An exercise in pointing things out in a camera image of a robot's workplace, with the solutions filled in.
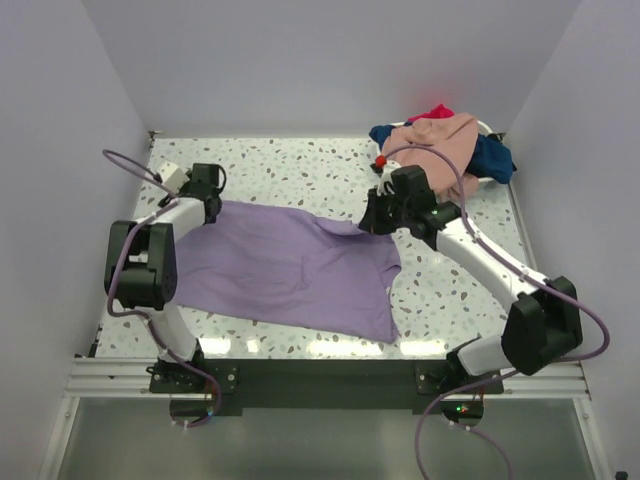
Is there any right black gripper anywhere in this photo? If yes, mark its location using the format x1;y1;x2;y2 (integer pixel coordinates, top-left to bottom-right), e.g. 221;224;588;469
360;187;412;236

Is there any lavender t shirt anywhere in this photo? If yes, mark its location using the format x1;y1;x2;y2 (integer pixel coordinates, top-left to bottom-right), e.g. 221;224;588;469
174;201;401;343

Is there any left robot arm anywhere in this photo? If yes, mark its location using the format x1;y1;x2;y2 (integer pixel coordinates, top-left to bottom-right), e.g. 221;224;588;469
104;162;227;392

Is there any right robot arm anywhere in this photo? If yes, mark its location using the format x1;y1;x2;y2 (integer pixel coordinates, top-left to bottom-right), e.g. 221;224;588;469
359;162;583;393

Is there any white laundry basket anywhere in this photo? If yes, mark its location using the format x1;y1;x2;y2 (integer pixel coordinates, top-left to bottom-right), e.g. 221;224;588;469
369;113;513;190

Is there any peach pink t shirt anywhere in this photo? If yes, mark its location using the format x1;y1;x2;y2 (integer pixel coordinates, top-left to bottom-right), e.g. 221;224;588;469
381;113;479;199

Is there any navy blue t shirt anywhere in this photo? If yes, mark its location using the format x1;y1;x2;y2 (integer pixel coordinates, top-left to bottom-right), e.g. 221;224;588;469
369;121;517;184

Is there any red t shirt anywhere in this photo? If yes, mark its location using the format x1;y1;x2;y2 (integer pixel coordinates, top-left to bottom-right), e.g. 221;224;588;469
407;103;455;123

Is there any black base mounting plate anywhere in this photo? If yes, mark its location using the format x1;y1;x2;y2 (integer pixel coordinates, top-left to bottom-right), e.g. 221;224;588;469
148;357;504;419

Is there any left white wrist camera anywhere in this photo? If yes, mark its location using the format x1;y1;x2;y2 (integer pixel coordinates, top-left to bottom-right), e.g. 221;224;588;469
154;161;189;194

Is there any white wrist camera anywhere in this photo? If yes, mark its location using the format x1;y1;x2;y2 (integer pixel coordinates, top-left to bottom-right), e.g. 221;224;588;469
371;155;400;196
154;161;189;194

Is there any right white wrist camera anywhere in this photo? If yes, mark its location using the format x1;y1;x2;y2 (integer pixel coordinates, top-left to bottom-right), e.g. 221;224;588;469
371;155;400;196

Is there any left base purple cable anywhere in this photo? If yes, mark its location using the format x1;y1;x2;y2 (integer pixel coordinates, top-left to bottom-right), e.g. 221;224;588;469
172;364;232;430

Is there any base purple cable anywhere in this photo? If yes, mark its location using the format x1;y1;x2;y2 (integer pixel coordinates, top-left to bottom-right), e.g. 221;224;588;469
172;364;232;430
413;369;516;480

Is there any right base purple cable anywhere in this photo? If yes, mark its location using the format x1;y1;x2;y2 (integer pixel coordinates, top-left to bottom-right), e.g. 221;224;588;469
413;369;516;480

